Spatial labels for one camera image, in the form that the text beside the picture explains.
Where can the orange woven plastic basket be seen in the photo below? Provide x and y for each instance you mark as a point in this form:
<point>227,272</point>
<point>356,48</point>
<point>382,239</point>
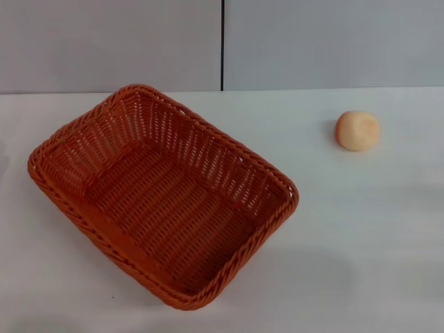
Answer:
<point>166,211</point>

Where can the round pale peach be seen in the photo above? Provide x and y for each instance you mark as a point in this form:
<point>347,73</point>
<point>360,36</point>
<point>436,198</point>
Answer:
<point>357,131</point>

